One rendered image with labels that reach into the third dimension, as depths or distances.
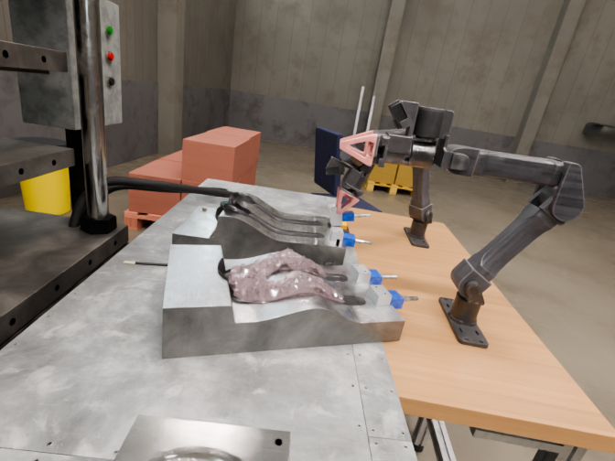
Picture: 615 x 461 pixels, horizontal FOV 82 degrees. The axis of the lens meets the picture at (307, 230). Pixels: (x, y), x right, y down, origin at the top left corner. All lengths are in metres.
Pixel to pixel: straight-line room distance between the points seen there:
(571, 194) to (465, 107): 9.23
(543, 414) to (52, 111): 1.47
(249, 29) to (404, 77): 3.96
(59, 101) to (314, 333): 1.03
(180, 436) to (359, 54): 9.46
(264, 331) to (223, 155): 2.35
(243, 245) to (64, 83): 0.72
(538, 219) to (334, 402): 0.59
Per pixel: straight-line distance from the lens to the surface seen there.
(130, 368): 0.73
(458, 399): 0.79
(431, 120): 0.82
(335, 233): 1.07
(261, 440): 0.53
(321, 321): 0.74
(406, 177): 6.00
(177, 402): 0.66
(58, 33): 1.35
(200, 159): 3.01
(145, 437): 0.54
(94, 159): 1.22
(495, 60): 10.33
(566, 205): 0.94
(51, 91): 1.37
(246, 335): 0.72
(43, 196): 3.65
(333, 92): 9.65
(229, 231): 1.04
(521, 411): 0.85
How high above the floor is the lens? 1.28
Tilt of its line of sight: 21 degrees down
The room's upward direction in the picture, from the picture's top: 9 degrees clockwise
